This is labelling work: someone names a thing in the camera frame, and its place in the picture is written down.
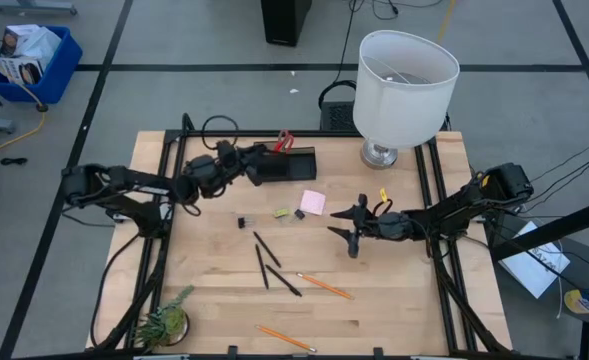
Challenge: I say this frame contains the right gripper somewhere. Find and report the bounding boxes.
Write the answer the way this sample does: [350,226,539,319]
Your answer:
[327,193,416,260]

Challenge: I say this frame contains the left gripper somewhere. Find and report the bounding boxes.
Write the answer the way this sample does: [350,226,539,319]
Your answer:
[212,142,281,188]

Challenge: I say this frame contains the red-handled scissors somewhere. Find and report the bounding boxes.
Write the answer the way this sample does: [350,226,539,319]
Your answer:
[272,128,296,154]

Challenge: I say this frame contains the black mesh desk organizer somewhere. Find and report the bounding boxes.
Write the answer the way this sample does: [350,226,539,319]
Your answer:
[253,141,318,182]

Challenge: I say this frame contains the pink sticky note pad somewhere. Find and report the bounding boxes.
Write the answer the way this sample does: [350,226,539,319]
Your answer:
[299,189,327,217]

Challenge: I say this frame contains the orange pencil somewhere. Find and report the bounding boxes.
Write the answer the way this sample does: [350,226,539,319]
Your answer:
[254,324,318,353]
[295,272,356,301]

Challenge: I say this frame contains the black pen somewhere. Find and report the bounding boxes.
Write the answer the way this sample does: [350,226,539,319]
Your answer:
[252,230,283,269]
[264,264,304,298]
[254,243,270,291]

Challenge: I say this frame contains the black mesh box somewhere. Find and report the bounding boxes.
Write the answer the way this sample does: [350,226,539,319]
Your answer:
[318,99,358,132]

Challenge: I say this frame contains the white shade table lamp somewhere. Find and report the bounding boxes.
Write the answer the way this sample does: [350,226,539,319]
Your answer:
[352,29,461,170]

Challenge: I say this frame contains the black computer tower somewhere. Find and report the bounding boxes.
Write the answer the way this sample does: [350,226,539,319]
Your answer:
[260,0,313,48]

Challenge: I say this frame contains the green potted plant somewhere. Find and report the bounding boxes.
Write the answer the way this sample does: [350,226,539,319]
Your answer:
[132,284,196,350]

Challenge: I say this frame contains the white paper sheet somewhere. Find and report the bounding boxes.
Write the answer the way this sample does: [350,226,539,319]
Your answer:
[498,220,572,300]

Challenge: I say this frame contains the black stand beam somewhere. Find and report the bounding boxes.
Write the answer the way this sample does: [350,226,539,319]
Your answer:
[488,194,589,262]

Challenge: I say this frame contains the blue plastic bin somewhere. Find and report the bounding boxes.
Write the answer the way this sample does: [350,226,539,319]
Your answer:
[0,24,84,105]

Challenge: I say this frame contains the yellow and blue disc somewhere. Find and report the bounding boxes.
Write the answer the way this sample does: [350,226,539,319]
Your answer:
[563,288,589,315]

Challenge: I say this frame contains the printed cardboard box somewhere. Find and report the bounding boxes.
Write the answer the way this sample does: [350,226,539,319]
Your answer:
[0,54,45,85]

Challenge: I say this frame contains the black metal table frame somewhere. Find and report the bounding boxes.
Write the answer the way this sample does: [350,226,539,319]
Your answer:
[93,112,513,357]

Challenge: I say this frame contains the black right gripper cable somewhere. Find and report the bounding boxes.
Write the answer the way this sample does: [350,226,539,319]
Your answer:
[371,198,394,217]

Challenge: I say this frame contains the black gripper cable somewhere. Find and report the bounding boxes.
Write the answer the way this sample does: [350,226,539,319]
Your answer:
[371,198,394,217]
[201,114,240,151]

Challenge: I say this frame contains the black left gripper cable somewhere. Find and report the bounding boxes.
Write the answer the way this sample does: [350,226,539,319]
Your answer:
[201,114,240,151]

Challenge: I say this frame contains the yellow cable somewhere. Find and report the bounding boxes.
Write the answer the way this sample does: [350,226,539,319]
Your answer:
[0,42,48,159]
[436,0,458,44]

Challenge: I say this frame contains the black left arm base cable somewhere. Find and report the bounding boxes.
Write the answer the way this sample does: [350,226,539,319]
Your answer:
[89,232,143,349]

